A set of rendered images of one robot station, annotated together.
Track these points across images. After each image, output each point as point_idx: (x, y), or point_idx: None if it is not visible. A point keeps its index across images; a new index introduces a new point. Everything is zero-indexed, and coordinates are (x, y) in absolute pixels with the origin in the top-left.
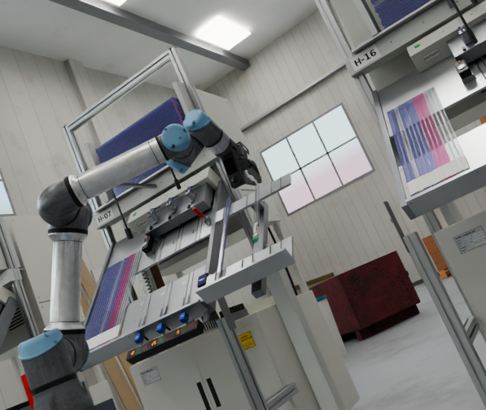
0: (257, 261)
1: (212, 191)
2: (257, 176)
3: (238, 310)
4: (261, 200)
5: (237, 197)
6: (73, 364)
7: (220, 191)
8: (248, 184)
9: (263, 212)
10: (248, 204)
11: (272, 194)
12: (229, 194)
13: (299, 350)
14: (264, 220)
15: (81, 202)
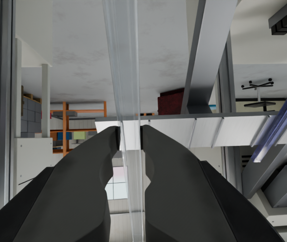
0: None
1: (266, 188)
2: (81, 152)
3: (285, 17)
4: (181, 114)
5: (230, 164)
6: None
7: (255, 183)
8: (167, 138)
9: (190, 92)
10: (217, 118)
11: (150, 115)
12: (239, 174)
13: None
14: (191, 69)
15: None
